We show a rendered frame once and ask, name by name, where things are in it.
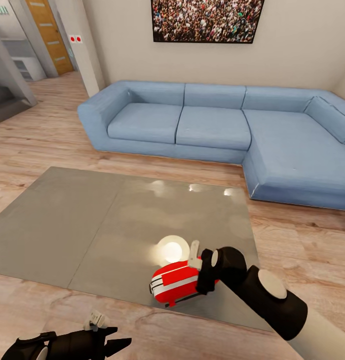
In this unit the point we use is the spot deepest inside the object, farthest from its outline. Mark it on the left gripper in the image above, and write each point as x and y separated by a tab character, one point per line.
90	345

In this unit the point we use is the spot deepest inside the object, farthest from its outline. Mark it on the sofa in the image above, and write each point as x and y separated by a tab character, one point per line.
289	141

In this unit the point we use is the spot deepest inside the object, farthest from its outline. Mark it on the stairs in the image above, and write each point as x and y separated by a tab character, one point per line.
11	106

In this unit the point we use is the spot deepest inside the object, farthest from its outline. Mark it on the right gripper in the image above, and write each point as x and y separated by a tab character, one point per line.
205	281

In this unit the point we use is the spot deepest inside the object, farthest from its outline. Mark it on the radio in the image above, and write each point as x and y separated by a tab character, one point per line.
173	282

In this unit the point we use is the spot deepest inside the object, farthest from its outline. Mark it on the coffee table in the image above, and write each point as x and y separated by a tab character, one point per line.
107	234

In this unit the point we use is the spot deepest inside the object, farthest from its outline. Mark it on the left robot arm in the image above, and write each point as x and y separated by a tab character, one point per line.
87	344

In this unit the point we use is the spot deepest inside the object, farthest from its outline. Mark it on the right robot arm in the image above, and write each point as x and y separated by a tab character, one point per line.
309	333

